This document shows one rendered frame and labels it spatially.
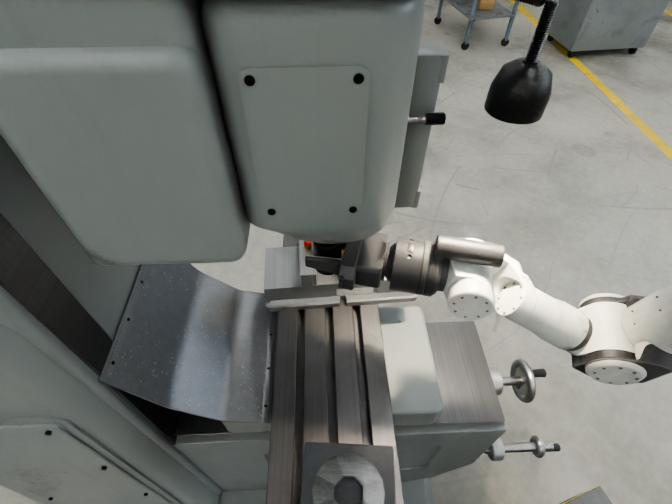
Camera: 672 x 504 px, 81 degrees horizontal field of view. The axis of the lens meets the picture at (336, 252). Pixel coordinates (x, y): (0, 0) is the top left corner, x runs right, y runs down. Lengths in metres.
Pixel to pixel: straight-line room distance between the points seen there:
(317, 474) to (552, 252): 2.22
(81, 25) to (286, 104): 0.16
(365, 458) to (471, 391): 0.56
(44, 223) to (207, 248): 0.24
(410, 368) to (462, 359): 0.19
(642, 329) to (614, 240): 2.17
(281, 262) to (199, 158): 0.55
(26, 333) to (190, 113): 0.38
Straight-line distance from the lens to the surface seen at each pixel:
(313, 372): 0.83
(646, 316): 0.72
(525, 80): 0.54
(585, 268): 2.61
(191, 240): 0.47
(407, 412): 0.93
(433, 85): 0.47
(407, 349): 0.99
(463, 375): 1.10
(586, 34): 5.03
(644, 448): 2.17
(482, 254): 0.60
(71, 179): 0.46
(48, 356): 0.68
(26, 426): 0.86
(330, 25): 0.35
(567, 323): 0.72
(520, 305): 0.67
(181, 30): 0.36
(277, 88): 0.37
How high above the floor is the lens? 1.72
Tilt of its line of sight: 49 degrees down
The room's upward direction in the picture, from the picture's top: straight up
